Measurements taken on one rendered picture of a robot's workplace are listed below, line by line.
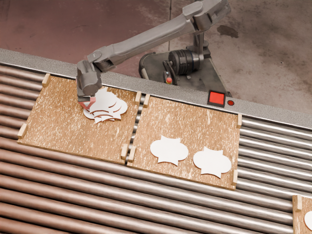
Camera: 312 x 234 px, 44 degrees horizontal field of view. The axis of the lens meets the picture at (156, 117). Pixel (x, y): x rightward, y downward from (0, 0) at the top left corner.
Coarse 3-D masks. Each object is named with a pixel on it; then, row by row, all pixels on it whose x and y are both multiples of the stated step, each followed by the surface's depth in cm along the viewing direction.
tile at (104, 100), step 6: (102, 90) 159; (84, 96) 156; (96, 96) 157; (102, 96) 157; (108, 96) 158; (114, 96) 158; (96, 102) 155; (102, 102) 156; (108, 102) 156; (114, 102) 156; (90, 108) 153; (96, 108) 153; (102, 108) 154; (108, 108) 154
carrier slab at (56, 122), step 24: (48, 96) 160; (72, 96) 161; (120, 96) 164; (48, 120) 153; (72, 120) 154; (120, 120) 156; (24, 144) 146; (48, 144) 146; (72, 144) 147; (96, 144) 148; (120, 144) 150
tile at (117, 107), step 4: (120, 100) 158; (116, 104) 157; (120, 104) 157; (112, 108) 156; (116, 108) 156; (120, 108) 157; (96, 112) 153; (100, 112) 154; (104, 112) 154; (112, 112) 154; (96, 116) 153; (112, 116) 154
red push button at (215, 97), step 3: (210, 93) 171; (213, 93) 171; (216, 93) 171; (219, 93) 172; (210, 96) 170; (213, 96) 170; (216, 96) 170; (219, 96) 171; (222, 96) 171; (210, 99) 169; (213, 99) 169; (216, 99) 169; (219, 99) 170; (222, 99) 170; (216, 102) 168; (219, 102) 169; (222, 102) 169
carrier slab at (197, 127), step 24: (144, 120) 158; (168, 120) 159; (192, 120) 160; (216, 120) 162; (144, 144) 151; (192, 144) 153; (216, 144) 154; (144, 168) 144; (168, 168) 145; (192, 168) 147
